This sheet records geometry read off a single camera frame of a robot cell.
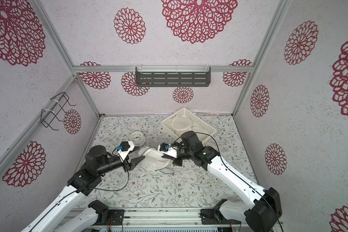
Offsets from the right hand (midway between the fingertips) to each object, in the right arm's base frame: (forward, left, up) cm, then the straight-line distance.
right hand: (167, 153), depth 73 cm
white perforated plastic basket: (+37, -21, -20) cm, 47 cm away
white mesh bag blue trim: (-1, +7, -7) cm, 10 cm away
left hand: (-3, +13, +5) cm, 14 cm away
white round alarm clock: (+21, +24, -17) cm, 36 cm away
